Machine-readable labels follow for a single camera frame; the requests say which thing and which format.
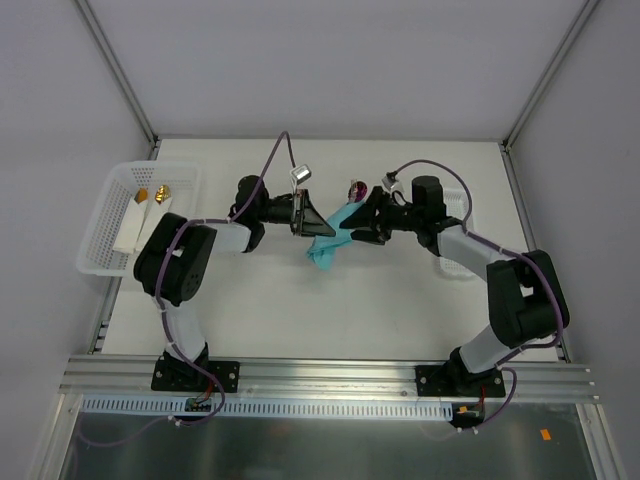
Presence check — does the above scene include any right rolled white napkin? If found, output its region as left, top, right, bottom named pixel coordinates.
left=134, top=184, right=172, bottom=252

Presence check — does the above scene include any small white utensil tray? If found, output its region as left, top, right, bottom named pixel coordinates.
left=432, top=187, right=479, bottom=281

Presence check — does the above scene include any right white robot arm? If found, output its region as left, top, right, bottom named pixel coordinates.
left=340, top=176, right=570, bottom=397

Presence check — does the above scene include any large white plastic basket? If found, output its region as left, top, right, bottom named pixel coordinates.
left=76, top=161, right=201, bottom=277

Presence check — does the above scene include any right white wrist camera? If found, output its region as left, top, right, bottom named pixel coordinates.
left=381, top=171, right=404, bottom=194

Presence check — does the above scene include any white slotted cable duct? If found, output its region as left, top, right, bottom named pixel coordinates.
left=81, top=395, right=454, bottom=422

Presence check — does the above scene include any iridescent spoon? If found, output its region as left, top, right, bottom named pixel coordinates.
left=347, top=180, right=368, bottom=203

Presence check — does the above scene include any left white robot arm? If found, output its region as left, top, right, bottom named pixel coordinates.
left=133, top=175, right=336, bottom=393

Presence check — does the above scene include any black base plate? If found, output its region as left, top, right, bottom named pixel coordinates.
left=150, top=355, right=240, bottom=393
left=414, top=363, right=506, bottom=399

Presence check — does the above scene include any aluminium mounting rail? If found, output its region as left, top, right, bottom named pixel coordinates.
left=59, top=355, right=602, bottom=404

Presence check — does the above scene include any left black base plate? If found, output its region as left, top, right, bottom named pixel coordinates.
left=150, top=355, right=240, bottom=393

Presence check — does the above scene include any blue paper napkin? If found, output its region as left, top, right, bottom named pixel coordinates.
left=306, top=202, right=361, bottom=271

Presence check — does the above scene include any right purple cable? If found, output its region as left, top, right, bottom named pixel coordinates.
left=389, top=159, right=566, bottom=441

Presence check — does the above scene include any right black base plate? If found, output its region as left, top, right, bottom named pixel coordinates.
left=414, top=363, right=506, bottom=399

